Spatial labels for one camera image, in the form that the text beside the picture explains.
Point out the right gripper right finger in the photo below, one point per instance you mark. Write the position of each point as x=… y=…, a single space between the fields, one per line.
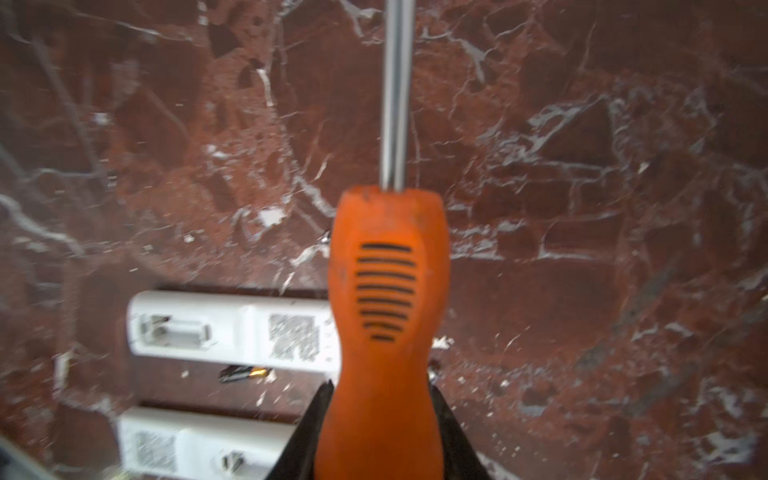
x=460 y=459

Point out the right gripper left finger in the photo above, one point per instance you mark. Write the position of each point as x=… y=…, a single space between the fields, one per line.
x=297 y=459

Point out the white remote control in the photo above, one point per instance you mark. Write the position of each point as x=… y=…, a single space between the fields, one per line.
x=272 y=332

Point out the white remote with coloured buttons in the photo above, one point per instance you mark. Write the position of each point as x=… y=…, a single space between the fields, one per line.
x=184 y=445

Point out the orange handled screwdriver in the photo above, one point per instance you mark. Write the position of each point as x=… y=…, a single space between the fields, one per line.
x=388 y=285

